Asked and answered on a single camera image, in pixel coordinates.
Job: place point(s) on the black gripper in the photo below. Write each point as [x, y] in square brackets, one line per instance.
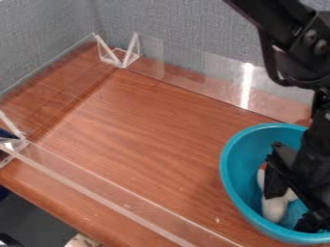
[303, 169]

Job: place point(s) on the white toy mushroom brown cap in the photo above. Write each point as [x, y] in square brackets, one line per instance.
[274, 207]

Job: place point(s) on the blue plastic bowl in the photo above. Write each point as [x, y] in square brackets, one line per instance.
[240, 160]

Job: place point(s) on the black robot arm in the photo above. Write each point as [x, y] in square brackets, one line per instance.
[294, 35]

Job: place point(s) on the clear acrylic back barrier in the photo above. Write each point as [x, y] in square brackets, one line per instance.
[235, 82]

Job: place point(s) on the clear acrylic barrier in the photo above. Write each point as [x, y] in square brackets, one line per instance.
[235, 82]
[20, 65]
[72, 186]

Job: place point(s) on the clear acrylic front barrier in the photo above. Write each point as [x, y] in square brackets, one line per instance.
[72, 186]

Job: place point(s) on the clear acrylic left barrier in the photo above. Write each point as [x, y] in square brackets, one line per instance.
[20, 65]

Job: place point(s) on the clear acrylic corner bracket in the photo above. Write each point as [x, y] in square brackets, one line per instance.
[117, 57]

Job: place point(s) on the clear acrylic left bracket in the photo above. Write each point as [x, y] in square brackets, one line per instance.
[11, 138]

